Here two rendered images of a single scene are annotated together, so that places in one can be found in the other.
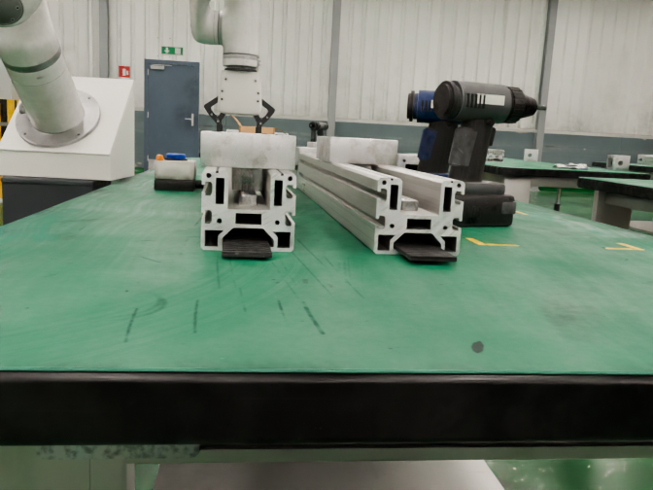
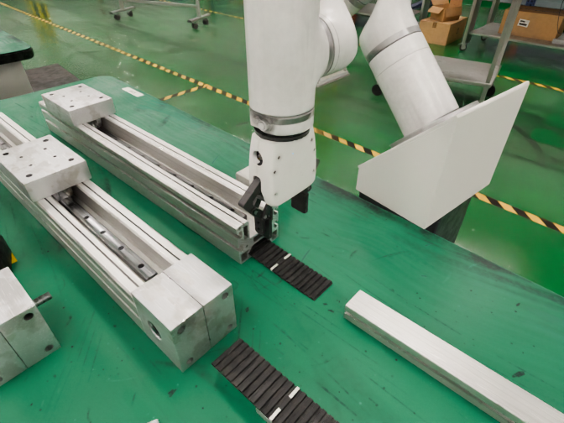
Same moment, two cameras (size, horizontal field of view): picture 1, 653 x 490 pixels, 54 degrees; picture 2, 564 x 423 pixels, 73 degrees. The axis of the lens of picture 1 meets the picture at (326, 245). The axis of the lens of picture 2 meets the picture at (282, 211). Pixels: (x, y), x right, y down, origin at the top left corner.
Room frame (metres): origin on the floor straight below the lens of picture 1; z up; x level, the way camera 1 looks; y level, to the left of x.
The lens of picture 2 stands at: (1.89, -0.08, 1.27)
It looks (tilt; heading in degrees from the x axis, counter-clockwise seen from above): 38 degrees down; 141
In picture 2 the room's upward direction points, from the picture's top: straight up
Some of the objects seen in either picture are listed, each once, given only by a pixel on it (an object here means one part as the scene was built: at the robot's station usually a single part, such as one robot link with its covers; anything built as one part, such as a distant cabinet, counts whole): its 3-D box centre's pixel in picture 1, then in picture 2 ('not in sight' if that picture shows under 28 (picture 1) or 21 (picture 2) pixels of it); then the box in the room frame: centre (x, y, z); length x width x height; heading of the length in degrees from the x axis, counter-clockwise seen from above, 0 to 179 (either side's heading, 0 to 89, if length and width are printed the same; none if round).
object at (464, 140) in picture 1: (490, 155); not in sight; (1.02, -0.25, 0.89); 0.20 x 0.08 x 0.22; 113
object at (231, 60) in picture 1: (242, 62); (280, 115); (1.52, 0.22, 1.06); 0.09 x 0.08 x 0.03; 99
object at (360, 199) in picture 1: (352, 186); (54, 192); (1.10, -0.04, 0.82); 0.80 x 0.10 x 0.09; 9
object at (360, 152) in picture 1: (354, 157); (44, 171); (1.10, -0.04, 0.87); 0.16 x 0.11 x 0.07; 9
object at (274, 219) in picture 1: (241, 182); (137, 157); (1.07, 0.15, 0.82); 0.80 x 0.10 x 0.09; 9
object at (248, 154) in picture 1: (246, 159); (80, 108); (0.83, 0.11, 0.87); 0.16 x 0.11 x 0.07; 9
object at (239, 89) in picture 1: (240, 90); (282, 156); (1.52, 0.22, 1.00); 0.10 x 0.07 x 0.11; 99
